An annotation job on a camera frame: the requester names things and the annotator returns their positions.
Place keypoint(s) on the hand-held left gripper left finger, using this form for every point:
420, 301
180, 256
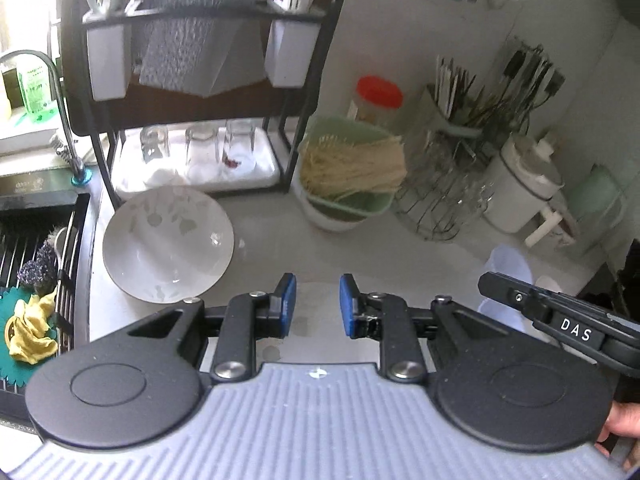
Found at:
286, 307

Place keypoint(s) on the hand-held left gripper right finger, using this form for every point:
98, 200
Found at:
347, 307

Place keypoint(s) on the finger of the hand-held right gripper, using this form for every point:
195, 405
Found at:
505, 291

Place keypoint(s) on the plain white bowl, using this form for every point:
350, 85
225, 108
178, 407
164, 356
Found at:
507, 265

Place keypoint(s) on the white leaf-patterned bowl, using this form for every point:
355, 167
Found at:
165, 245

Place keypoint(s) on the person's right hand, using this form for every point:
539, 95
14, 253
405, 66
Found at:
625, 422

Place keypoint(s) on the black induction cooktop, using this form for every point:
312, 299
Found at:
627, 280

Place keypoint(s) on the white electric kettle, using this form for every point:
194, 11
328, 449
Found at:
520, 190

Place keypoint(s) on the clear glass jar red lid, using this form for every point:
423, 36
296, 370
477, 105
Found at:
440, 170

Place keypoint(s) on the bundle of dry noodles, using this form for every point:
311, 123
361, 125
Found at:
350, 167

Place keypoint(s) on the clear drinking glass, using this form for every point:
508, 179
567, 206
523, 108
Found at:
154, 144
239, 142
201, 146

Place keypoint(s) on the white drip tray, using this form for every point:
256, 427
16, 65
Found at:
165, 176

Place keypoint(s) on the green strainer basket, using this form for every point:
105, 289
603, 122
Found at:
345, 127

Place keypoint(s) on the bundle of chopsticks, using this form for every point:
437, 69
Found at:
462, 90

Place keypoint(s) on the red-lidded plastic jar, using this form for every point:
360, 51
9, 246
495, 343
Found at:
380, 102

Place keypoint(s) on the hanging black kitchen utensils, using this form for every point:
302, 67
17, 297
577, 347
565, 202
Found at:
530, 77

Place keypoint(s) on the brown cutting board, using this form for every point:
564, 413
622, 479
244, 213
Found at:
165, 106

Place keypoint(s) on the dark scouring pad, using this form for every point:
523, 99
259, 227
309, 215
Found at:
37, 272

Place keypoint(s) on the white utensil holder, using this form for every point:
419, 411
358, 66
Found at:
107, 60
290, 55

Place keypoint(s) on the yellow cloth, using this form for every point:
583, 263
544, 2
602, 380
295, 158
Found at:
27, 335

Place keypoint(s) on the grey textured mat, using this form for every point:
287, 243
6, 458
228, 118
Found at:
190, 50

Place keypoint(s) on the black printed box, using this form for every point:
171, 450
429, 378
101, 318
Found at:
35, 187

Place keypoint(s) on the teal scalloped mat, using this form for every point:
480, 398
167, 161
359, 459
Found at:
10, 375

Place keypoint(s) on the chrome faucet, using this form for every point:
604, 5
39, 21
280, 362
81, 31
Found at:
60, 110

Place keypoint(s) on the black two-tier dish rack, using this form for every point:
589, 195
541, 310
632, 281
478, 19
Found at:
200, 9

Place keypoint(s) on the green detergent bottle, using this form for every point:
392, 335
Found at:
35, 90

